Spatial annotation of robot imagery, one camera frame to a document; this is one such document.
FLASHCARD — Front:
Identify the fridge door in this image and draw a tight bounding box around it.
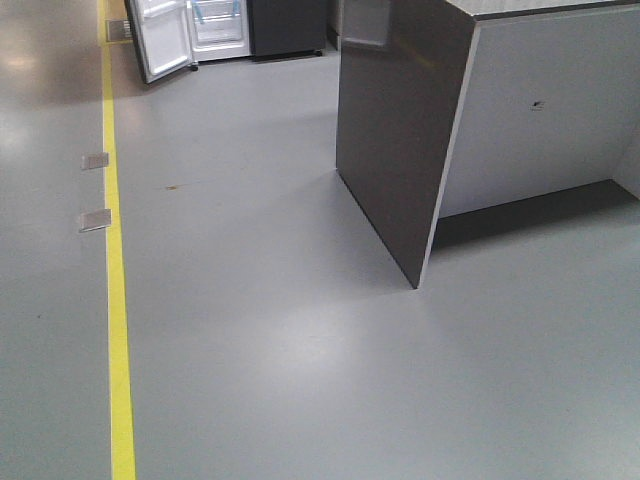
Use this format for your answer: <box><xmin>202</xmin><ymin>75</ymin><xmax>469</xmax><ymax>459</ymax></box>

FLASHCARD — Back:
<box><xmin>124</xmin><ymin>0</ymin><xmax>198</xmax><ymax>85</ymax></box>

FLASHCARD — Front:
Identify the dark grey fridge body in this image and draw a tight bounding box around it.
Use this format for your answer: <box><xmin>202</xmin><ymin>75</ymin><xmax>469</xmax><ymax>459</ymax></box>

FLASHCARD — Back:
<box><xmin>190</xmin><ymin>0</ymin><xmax>327</xmax><ymax>62</ymax></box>

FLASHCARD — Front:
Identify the grey kitchen island cabinet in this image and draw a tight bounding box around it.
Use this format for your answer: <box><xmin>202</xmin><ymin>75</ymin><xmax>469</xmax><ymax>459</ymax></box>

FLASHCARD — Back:
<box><xmin>336</xmin><ymin>1</ymin><xmax>639</xmax><ymax>287</ymax></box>

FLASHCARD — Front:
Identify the metal floor socket cover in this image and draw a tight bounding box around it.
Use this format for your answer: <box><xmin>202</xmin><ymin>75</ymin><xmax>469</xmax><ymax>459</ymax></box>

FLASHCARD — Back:
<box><xmin>81</xmin><ymin>152</ymin><xmax>109</xmax><ymax>171</ymax></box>
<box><xmin>78</xmin><ymin>208</ymin><xmax>112</xmax><ymax>233</ymax></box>

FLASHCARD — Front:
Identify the grey floor sign sticker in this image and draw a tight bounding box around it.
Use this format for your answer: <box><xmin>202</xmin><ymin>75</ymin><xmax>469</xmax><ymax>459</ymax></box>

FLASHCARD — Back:
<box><xmin>105</xmin><ymin>19</ymin><xmax>132</xmax><ymax>43</ymax></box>

